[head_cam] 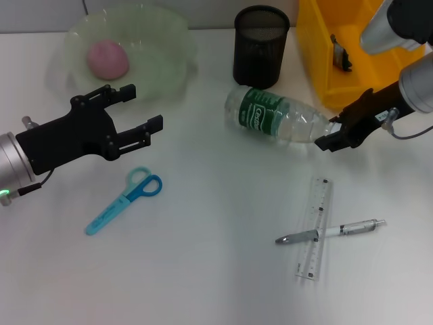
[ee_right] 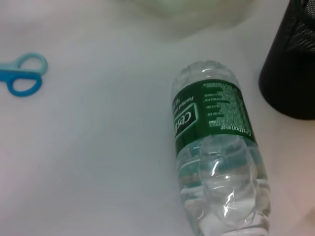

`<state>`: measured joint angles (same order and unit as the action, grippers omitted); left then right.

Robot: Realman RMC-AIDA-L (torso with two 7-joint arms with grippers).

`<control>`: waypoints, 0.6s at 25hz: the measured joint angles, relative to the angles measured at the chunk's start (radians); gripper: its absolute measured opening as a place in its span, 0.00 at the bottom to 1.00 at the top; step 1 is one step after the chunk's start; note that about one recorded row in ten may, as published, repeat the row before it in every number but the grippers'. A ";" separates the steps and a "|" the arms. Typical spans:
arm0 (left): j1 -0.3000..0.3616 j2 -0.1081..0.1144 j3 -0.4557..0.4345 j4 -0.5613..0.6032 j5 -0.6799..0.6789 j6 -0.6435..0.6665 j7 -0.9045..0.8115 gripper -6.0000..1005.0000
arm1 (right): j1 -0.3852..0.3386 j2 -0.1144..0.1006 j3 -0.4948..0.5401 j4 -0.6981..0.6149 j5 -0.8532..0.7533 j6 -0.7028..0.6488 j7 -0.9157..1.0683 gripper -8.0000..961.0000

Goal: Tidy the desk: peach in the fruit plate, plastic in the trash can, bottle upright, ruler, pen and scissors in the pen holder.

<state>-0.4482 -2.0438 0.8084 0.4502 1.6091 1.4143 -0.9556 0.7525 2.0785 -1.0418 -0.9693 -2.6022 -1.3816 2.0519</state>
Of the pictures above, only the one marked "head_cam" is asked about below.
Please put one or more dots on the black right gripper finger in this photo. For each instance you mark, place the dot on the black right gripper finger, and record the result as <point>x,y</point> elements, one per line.
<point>333,142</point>
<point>337,116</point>

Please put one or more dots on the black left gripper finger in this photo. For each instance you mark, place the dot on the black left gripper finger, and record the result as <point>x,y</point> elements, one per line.
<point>126,93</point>
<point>155,124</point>

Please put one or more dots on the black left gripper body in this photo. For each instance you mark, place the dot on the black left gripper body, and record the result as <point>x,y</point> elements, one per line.
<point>67,139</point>

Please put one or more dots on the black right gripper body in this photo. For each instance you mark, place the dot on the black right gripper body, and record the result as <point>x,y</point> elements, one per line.
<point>375,108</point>

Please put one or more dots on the pink peach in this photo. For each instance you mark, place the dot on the pink peach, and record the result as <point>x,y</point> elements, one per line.
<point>107,60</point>

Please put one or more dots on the green plastic wrapper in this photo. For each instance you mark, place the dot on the green plastic wrapper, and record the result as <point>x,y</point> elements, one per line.
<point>340,54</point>

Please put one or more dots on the clear green-label water bottle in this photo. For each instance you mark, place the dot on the clear green-label water bottle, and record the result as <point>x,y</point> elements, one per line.
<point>264,111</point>

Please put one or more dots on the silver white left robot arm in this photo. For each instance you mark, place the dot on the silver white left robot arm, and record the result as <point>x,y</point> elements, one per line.
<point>13,162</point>

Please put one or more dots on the translucent green fruit plate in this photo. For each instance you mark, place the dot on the translucent green fruit plate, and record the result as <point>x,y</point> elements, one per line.
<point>155,61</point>

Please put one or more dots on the transparent plastic ruler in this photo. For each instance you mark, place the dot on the transparent plastic ruler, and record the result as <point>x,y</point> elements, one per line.
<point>316,203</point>

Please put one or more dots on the blue teal scissors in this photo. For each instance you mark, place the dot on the blue teal scissors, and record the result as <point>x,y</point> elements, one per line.
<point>142,189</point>

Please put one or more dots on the grey white ballpoint pen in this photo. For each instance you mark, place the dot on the grey white ballpoint pen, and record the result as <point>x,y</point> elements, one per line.
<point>355,228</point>

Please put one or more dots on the black mesh pen cup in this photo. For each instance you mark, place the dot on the black mesh pen cup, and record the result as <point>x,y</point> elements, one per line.
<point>260,61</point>

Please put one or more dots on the yellow plastic bin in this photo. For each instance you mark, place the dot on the yellow plastic bin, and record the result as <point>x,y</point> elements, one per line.
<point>368,71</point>

